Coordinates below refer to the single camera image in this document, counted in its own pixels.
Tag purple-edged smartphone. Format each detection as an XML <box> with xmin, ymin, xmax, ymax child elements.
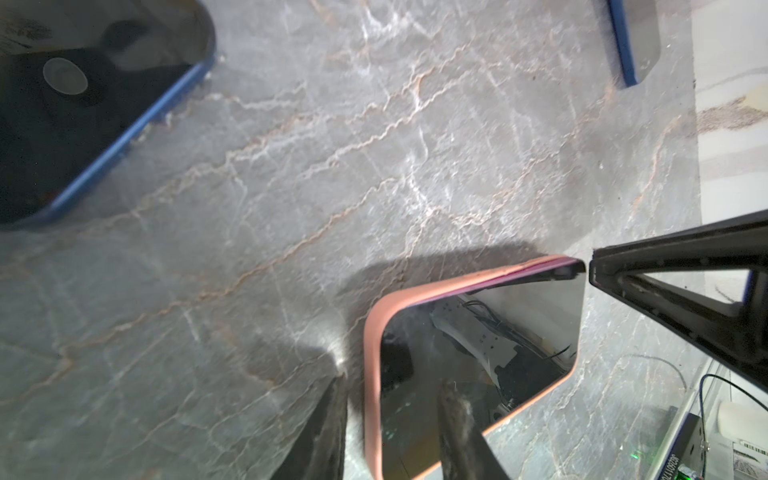
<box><xmin>377</xmin><ymin>256</ymin><xmax>588</xmax><ymax>480</ymax></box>

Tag pink phone case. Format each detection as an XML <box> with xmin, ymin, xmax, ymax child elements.
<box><xmin>362</xmin><ymin>254</ymin><xmax>586</xmax><ymax>480</ymax></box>

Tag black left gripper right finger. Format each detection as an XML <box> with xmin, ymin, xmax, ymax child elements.
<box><xmin>437</xmin><ymin>381</ymin><xmax>509</xmax><ymax>480</ymax></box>

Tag black smartphone far right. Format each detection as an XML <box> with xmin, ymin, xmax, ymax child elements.
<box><xmin>608</xmin><ymin>0</ymin><xmax>661</xmax><ymax>87</ymax></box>

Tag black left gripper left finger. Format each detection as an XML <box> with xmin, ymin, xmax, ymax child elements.
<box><xmin>272</xmin><ymin>374</ymin><xmax>348</xmax><ymax>480</ymax></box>

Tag blue-edged smartphone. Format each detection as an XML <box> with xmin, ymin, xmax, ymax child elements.
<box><xmin>1</xmin><ymin>1</ymin><xmax>216</xmax><ymax>229</ymax></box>

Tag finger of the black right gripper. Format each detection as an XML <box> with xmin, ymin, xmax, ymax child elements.
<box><xmin>589</xmin><ymin>211</ymin><xmax>767</xmax><ymax>390</ymax></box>

